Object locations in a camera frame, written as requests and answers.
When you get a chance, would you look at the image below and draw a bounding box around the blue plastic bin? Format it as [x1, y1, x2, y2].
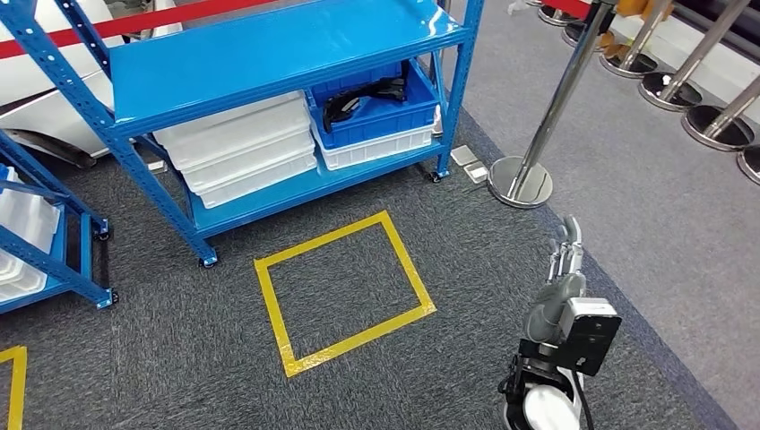
[306, 59, 441, 151]

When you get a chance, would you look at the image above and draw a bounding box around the white car body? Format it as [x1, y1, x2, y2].
[0, 0, 183, 169]

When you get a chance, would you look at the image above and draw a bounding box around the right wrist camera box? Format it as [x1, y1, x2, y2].
[557, 297, 624, 379]

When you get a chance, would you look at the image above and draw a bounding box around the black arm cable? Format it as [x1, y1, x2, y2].
[572, 367, 597, 430]

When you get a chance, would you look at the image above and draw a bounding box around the metal floor outlet plate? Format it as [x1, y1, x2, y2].
[462, 160, 490, 185]
[449, 144, 480, 168]

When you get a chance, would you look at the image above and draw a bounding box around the yellow floor tape square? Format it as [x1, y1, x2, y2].
[253, 211, 438, 380]
[0, 346, 30, 430]

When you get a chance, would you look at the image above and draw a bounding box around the brown cardboard box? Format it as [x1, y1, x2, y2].
[616, 0, 676, 21]

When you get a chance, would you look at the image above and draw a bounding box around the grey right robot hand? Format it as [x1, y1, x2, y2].
[525, 214, 588, 346]

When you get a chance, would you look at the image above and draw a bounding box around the small black part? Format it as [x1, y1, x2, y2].
[322, 75, 411, 135]

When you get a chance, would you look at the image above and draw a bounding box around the blue metal shelf rack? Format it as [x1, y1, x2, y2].
[0, 0, 487, 270]
[0, 127, 119, 316]

